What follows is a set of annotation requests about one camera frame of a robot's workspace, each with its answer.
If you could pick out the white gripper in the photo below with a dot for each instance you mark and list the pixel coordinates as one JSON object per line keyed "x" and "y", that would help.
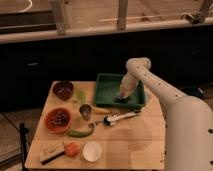
{"x": 128, "y": 84}

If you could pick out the dark sponge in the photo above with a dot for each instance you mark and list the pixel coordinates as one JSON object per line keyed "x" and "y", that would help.
{"x": 120, "y": 98}

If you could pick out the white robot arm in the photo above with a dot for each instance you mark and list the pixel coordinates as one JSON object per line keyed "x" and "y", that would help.
{"x": 189, "y": 120}

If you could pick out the green plastic tray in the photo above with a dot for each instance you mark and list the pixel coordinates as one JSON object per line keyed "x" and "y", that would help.
{"x": 107, "y": 90}

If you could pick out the pale green vegetable piece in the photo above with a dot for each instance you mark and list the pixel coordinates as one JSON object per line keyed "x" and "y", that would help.
{"x": 80, "y": 96}

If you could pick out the small metal cup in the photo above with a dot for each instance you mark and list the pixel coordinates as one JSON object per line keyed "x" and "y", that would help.
{"x": 85, "y": 111}

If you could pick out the dark red bowl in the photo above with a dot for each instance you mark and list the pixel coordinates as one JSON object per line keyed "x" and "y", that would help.
{"x": 63, "y": 90}

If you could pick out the green chili pepper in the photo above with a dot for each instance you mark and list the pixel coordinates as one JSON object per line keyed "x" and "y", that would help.
{"x": 80, "y": 134}

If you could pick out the orange bowl with beans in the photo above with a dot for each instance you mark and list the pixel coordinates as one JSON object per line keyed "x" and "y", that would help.
{"x": 58, "y": 120}

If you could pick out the orange tomato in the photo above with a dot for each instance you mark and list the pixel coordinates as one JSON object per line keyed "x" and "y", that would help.
{"x": 72, "y": 149}

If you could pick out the black handled knife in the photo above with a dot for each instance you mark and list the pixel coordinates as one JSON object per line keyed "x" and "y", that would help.
{"x": 50, "y": 158}

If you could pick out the wooden window frame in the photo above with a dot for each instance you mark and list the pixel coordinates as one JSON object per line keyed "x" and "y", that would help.
{"x": 31, "y": 20}

